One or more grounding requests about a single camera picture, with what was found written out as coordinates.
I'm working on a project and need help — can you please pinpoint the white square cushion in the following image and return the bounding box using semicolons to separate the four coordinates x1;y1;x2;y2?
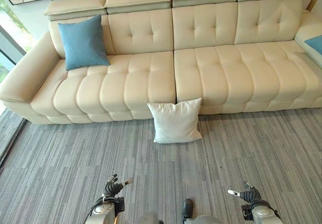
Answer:
147;98;203;144

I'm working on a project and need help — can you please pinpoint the cream leather sofa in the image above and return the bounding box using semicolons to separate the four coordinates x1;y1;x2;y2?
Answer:
0;0;322;125

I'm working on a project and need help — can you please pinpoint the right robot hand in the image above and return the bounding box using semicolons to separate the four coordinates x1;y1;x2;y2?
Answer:
227;181;262;205

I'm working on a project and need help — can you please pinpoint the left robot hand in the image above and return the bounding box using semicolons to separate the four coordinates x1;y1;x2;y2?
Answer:
103;174;133;197

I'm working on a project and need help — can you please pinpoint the dark robot foot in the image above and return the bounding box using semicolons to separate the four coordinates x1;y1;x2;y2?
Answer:
182;198;195;220

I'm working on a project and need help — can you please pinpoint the silver robot leg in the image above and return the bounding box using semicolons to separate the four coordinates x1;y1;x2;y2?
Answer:
185;214;219;224

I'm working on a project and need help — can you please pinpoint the blue square cushion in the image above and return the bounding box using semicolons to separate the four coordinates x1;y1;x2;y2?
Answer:
304;34;322;55
57;15;111;71

